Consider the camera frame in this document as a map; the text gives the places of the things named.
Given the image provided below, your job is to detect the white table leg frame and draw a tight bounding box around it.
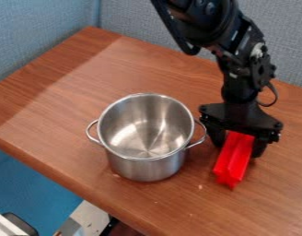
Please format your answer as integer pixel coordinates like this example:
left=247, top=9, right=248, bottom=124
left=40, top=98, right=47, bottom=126
left=52, top=201, right=108, bottom=236

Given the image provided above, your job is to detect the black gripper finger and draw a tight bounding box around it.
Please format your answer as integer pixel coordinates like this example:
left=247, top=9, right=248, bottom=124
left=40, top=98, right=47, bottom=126
left=250, top=136, right=267, bottom=159
left=204, top=122, right=226, bottom=148

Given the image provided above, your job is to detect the black and white object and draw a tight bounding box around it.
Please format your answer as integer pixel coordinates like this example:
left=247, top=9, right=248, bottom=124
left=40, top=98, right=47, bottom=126
left=0, top=212, right=39, bottom=236

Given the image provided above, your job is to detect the stainless steel pot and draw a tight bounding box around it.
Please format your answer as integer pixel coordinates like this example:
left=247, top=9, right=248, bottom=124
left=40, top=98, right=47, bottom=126
left=84, top=93, right=204, bottom=182

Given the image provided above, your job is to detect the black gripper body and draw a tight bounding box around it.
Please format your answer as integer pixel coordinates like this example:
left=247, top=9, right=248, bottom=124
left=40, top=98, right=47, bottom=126
left=198, top=101, right=282, bottom=143

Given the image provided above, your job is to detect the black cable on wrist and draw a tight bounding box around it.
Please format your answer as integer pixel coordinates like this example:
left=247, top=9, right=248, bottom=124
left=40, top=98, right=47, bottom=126
left=255, top=81, right=279, bottom=109

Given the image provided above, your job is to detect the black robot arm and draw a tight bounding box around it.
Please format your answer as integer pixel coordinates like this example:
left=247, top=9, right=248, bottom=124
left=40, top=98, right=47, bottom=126
left=150, top=0, right=282, bottom=158

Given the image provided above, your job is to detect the red plastic block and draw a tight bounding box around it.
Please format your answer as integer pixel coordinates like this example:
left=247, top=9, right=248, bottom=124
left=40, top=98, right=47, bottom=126
left=212, top=131, right=254, bottom=189

